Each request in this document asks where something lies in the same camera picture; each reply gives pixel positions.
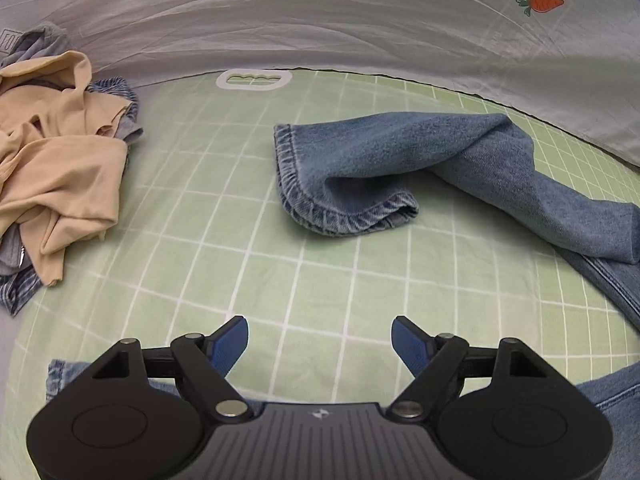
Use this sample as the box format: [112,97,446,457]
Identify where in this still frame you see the blue denim jeans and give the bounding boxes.
[46,112,640,461]

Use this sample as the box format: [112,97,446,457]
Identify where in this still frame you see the grey zip garment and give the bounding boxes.
[0,21,70,277]

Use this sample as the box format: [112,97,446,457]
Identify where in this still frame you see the grey printed bed sheet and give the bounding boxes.
[0,0,640,480]

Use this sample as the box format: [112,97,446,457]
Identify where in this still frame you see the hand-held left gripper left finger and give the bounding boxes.
[90,315,254,420]

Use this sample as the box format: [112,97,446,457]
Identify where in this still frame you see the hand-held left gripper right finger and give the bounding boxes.
[390,315,551,420]

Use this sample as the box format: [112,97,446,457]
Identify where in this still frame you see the beige hoodie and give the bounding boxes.
[0,51,136,289]

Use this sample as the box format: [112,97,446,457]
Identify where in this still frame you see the blue plaid shirt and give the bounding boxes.
[0,76,144,317]

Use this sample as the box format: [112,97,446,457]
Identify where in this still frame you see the green grid mat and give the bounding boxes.
[0,67,640,480]

